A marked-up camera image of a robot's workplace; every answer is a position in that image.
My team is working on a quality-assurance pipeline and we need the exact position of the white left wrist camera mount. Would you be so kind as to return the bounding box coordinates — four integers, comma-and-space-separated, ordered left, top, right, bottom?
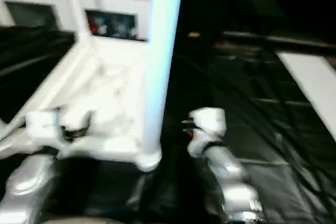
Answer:
25, 111, 92, 158

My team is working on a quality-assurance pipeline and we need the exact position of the black glossy mat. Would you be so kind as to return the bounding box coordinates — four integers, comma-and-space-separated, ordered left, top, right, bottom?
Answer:
0, 24, 336, 224

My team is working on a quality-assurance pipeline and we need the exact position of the black horizontal bar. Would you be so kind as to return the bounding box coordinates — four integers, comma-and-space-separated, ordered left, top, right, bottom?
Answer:
222, 31, 336, 49

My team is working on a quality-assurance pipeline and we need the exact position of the white flat board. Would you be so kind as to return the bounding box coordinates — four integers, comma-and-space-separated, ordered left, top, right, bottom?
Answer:
277, 50, 336, 141

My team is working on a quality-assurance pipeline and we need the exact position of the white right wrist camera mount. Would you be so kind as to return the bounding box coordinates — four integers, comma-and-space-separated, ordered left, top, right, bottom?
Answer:
187, 107, 228, 158

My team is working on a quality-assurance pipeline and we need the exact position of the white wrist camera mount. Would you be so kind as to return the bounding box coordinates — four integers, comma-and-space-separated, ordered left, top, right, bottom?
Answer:
187, 107, 228, 158
25, 111, 92, 158

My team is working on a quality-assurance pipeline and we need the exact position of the white plastic stool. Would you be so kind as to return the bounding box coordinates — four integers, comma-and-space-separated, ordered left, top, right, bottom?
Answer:
0, 36, 162, 174

